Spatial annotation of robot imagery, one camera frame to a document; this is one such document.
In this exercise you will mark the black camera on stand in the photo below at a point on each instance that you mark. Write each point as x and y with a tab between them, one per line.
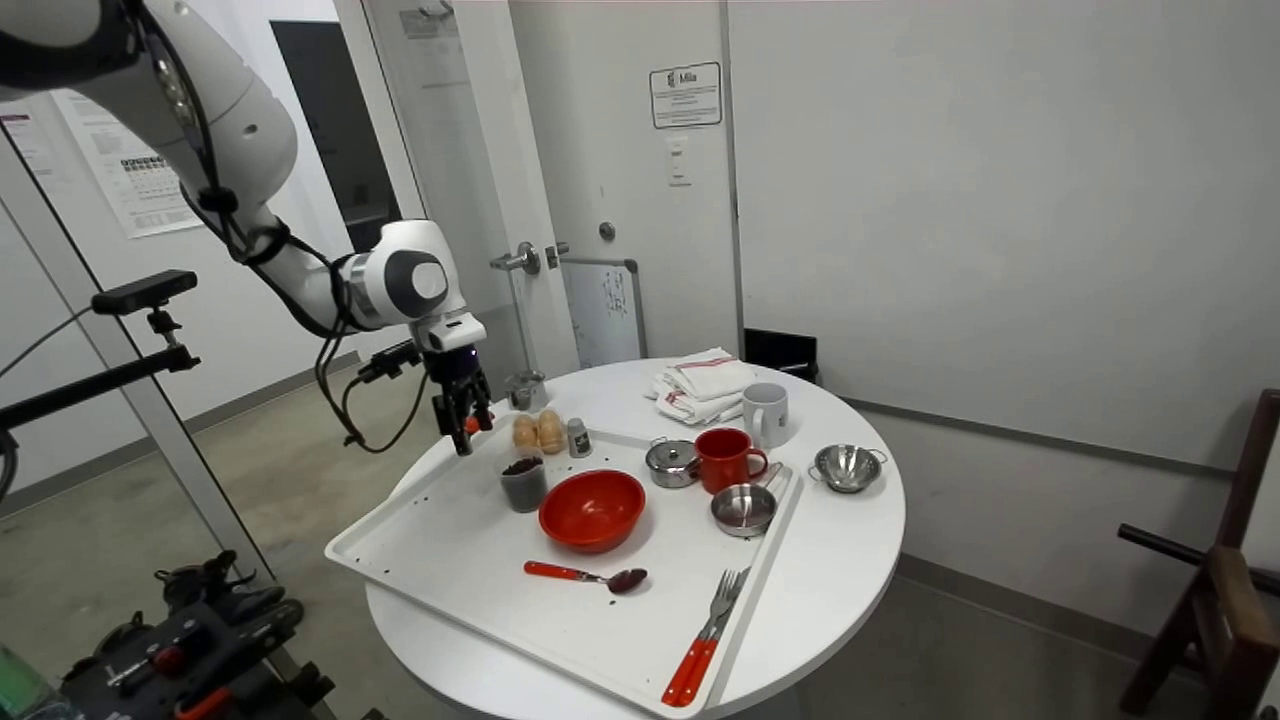
144	288

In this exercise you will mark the small steel bowl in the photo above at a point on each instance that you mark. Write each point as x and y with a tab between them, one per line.
671	464
848	468

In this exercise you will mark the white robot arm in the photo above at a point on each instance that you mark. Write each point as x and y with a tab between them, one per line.
225	121

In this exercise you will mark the steel cup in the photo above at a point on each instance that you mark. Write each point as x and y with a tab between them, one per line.
743	508

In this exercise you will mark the black tool pile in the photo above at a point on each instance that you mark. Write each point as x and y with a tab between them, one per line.
202	654

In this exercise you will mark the small framed glass panel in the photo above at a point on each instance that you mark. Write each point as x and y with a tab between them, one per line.
602	315

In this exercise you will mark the red bowl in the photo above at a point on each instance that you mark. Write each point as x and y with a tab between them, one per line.
595	515

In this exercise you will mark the white cloth with red stripes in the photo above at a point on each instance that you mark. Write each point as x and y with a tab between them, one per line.
701	382

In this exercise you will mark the dark wooden chair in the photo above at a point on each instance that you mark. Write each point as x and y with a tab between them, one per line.
1233	614

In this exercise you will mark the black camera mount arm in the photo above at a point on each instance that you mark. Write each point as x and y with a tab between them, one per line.
95	382

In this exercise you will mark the small grey salt shaker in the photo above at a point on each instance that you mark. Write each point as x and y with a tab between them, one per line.
576	437

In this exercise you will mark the white plastic tray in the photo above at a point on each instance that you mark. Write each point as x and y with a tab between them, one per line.
452	534

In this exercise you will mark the white wall sign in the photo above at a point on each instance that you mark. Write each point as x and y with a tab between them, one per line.
686	95

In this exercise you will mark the paper poster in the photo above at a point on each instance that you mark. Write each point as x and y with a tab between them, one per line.
133	182

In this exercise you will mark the grey metal pole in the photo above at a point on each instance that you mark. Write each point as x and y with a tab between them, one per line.
202	462

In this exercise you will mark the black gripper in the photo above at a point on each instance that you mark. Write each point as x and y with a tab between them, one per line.
462	368

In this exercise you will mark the small dark cup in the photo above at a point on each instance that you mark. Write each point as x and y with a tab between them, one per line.
525	486

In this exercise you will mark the red mug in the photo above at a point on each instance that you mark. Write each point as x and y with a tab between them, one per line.
725	462

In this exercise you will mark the green object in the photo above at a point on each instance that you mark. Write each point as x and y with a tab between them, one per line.
18	686

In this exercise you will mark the white door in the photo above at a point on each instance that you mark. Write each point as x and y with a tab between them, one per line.
465	133

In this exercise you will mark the dark window panel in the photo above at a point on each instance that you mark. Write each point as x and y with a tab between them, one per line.
341	147

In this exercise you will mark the black box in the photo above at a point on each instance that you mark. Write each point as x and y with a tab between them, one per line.
783	355

